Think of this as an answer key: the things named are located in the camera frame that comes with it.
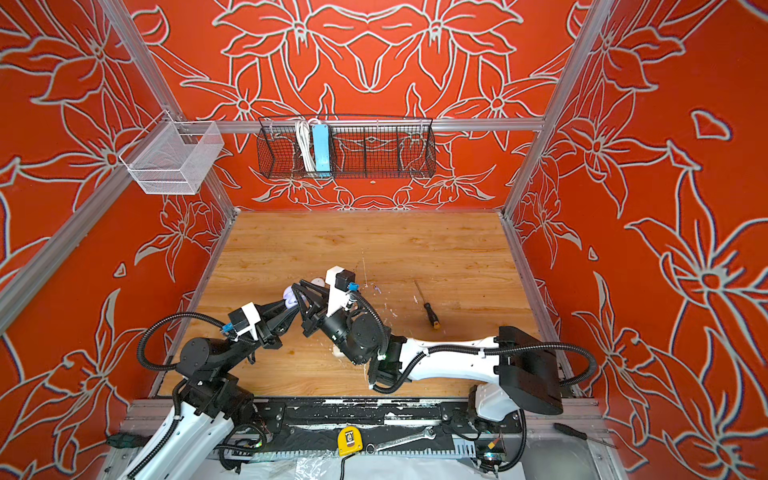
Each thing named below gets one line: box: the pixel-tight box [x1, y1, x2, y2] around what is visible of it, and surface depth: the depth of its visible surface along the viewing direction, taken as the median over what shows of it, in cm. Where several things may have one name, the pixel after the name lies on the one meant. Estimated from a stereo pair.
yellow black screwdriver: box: [414, 280, 441, 330], surface depth 91 cm
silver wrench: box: [366, 426, 436, 454], surface depth 71 cm
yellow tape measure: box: [338, 426, 363, 457], surface depth 70 cm
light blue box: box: [312, 124, 331, 172], surface depth 91 cm
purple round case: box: [282, 285, 299, 309], surface depth 61 cm
